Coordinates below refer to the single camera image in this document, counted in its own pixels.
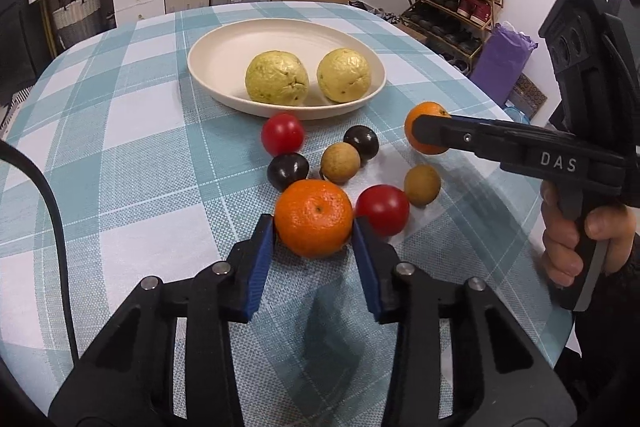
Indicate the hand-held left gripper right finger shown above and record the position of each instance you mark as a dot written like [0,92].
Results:
[370,277]

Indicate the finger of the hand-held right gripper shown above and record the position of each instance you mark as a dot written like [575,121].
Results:
[450,134]

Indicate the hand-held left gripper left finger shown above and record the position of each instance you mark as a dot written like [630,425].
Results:
[261,267]

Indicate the orange mandarin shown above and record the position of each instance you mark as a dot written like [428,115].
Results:
[314,218]
[425,113]

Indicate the brown longan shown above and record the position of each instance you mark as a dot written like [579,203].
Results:
[422,185]
[340,163]

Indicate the red tomato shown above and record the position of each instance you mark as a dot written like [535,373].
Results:
[382,209]
[282,134]

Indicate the dark purple plum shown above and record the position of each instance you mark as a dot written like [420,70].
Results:
[361,142]
[287,171]

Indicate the cream oval plate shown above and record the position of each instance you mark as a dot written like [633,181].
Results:
[235,57]

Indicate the person's right hand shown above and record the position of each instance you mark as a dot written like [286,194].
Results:
[557,252]

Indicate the brown doormat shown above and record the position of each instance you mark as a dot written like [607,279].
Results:
[527,94]

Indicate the purple bag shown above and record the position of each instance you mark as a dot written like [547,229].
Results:
[500,57]

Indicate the wooden shoe rack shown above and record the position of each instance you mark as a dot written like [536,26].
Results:
[492,19]

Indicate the yellow-green guava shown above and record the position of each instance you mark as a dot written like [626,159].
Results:
[344,74]
[276,77]

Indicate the teal white checked tablecloth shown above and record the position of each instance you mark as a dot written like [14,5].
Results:
[125,132]

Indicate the striped rug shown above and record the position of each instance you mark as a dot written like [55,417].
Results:
[12,107]

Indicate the wicker basket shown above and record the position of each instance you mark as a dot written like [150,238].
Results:
[75,19]

